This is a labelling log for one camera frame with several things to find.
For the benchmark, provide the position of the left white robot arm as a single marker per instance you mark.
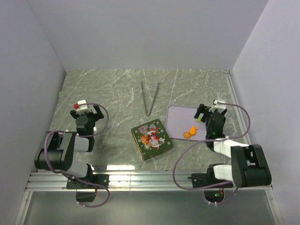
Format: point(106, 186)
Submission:
point(56, 153)

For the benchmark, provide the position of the green christmas cookie tin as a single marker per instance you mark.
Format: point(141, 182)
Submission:
point(152, 152)

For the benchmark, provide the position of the lilac plastic tray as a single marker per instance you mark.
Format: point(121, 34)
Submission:
point(180, 119)

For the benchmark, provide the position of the gold tin lid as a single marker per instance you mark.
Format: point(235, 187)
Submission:
point(151, 134)

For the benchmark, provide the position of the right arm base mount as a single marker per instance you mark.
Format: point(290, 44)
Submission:
point(200, 180)

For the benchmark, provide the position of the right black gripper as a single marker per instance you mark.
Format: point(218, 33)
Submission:
point(203, 109)

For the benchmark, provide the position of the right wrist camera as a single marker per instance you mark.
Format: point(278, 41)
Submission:
point(218, 105)

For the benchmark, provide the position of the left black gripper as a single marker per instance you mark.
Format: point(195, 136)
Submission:
point(96, 116)

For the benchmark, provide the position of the green sandwich cookie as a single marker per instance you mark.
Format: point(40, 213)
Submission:
point(199, 119)

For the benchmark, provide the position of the aluminium rail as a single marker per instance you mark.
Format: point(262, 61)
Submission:
point(117, 181)

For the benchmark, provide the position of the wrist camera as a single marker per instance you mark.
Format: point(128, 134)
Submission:
point(81, 107)
point(218, 105)

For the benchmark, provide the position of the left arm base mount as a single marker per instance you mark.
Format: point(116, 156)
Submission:
point(86, 193)

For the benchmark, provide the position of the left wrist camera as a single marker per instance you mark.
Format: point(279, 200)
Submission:
point(81, 107)

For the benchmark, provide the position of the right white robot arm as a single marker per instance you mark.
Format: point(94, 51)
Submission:
point(248, 166)

